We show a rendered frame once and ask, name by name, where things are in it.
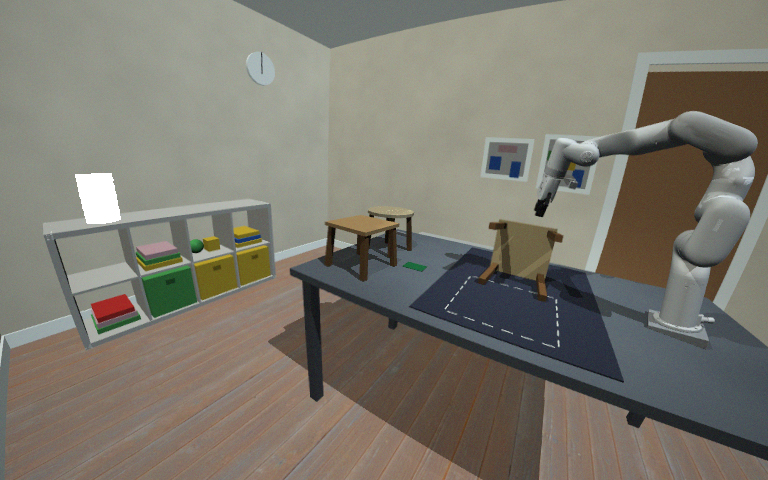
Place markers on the dark navy floor mat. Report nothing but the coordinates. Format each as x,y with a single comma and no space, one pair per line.
583,338

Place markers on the green square block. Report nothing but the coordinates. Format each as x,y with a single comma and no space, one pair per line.
414,266

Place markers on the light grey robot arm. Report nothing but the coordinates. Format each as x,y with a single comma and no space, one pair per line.
721,217

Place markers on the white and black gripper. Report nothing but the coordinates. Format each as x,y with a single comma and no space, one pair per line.
547,189

